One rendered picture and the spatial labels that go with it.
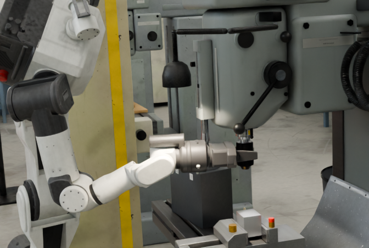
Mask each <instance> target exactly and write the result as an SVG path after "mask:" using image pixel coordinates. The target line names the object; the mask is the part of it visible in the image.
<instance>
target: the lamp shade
mask: <svg viewBox="0 0 369 248"><path fill-rule="evenodd" d="M162 83H163V87H165V88H181V87H189V86H191V85H192V80H191V72H190V70H189V68H188V65H187V64H185V63H184V62H182V61H179V60H178V61H172V62H169V63H168V64H167V65H165V66H164V70H163V74H162Z"/></svg>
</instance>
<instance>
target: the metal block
mask: <svg viewBox="0 0 369 248"><path fill-rule="evenodd" d="M236 219H237V223H238V224H239V225H240V226H241V227H242V228H243V229H244V230H246V231H247V232H248V237H253V236H260V235H262V234H261V214H259V213H258V212H256V211H255V210H254V209H253V208H252V209H247V210H240V211H236Z"/></svg>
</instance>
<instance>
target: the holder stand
mask: <svg viewBox="0 0 369 248"><path fill-rule="evenodd" d="M170 182H171V201H172V211H173V212H174V213H176V214H178V215H179V216H181V217H183V218H185V219H186V220H188V221H190V222H192V223H194V224H195V225H197V226H199V227H201V228H202V229H205V228H209V227H213V226H214V225H215V224H216V223H217V222H218V221H219V220H223V219H231V218H232V219H233V202H232V175H231V168H227V167H210V166H208V167H207V171H206V172H199V174H196V172H190V173H182V172H181V171H180V169H175V171H174V173H173V174H170Z"/></svg>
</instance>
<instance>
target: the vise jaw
mask: <svg viewBox="0 0 369 248"><path fill-rule="evenodd" d="M232 223H234V224H236V225H237V231H236V232H234V233H231V232H229V229H228V225H229V224H232ZM214 235H215V236H216V237H217V238H218V239H219V240H220V241H221V242H222V243H223V244H224V245H225V246H226V247H227V248H238V247H245V246H246V245H248V232H247V231H246V230H244V229H243V228H242V227H241V226H240V225H239V224H238V223H237V222H236V221H235V220H234V219H232V218H231V219H223V220H219V221H218V222H217V223H216V224H215V225H214Z"/></svg>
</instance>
